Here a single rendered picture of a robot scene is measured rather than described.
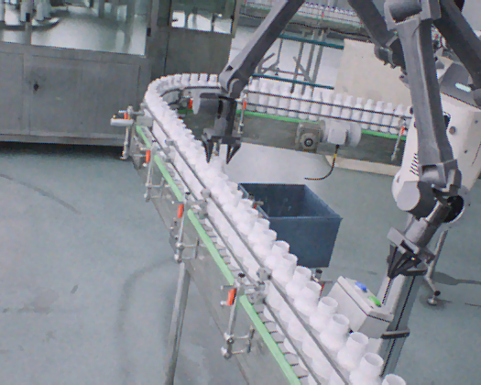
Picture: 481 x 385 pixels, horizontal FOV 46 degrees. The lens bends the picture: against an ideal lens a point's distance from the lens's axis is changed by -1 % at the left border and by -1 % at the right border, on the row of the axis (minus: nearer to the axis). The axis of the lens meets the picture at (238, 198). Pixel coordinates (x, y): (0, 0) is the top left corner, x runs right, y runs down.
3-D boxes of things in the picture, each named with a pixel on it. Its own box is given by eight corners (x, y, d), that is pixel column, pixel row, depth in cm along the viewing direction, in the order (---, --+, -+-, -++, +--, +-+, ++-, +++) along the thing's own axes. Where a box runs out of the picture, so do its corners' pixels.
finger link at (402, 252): (385, 280, 124) (409, 244, 122) (367, 263, 130) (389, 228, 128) (405, 287, 127) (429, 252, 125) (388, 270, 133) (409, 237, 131)
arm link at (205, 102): (244, 80, 161) (233, 72, 168) (205, 76, 156) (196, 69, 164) (236, 121, 165) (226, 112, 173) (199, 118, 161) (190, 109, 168)
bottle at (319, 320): (292, 357, 124) (309, 294, 117) (316, 354, 126) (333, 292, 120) (305, 376, 119) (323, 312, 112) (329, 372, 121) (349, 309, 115)
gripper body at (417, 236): (413, 255, 120) (432, 225, 118) (386, 233, 128) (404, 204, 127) (432, 263, 123) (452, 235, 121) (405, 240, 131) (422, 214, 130)
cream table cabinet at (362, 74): (412, 161, 639) (444, 57, 593) (431, 181, 582) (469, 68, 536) (318, 147, 627) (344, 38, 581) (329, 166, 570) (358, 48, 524)
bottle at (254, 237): (265, 276, 154) (278, 222, 147) (256, 285, 148) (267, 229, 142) (245, 268, 156) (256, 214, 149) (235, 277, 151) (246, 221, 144)
